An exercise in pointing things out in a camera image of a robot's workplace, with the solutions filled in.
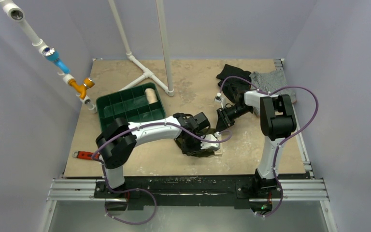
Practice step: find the cream rolled underwear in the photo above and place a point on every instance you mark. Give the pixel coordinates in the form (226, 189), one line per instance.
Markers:
(151, 95)

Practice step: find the grey striped underwear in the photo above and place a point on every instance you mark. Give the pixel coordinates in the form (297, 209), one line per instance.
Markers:
(269, 81)

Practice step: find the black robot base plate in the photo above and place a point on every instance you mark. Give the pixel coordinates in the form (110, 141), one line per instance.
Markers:
(240, 191)

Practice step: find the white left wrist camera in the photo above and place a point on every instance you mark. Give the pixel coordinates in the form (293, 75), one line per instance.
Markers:
(211, 142)

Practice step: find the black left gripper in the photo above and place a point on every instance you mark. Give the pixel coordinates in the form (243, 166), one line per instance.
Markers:
(184, 149)

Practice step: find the white PVC pipe frame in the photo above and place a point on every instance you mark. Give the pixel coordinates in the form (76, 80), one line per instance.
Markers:
(143, 31)

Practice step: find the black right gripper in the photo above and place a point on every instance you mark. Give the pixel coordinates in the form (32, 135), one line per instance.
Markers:
(223, 116)

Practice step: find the adjustable wrench red handle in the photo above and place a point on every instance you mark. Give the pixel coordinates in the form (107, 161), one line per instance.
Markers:
(82, 155)

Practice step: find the green divided organizer tray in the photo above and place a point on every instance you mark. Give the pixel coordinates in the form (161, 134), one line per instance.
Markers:
(131, 104)

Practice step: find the olive green underwear cream waistband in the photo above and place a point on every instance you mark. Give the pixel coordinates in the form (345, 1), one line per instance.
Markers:
(202, 153)

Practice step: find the black striped underwear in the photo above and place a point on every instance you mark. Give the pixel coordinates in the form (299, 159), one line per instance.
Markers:
(233, 86)

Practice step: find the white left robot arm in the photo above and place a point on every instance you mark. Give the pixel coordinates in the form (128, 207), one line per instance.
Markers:
(117, 141)

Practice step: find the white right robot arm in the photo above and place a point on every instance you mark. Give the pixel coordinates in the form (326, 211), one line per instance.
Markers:
(277, 123)

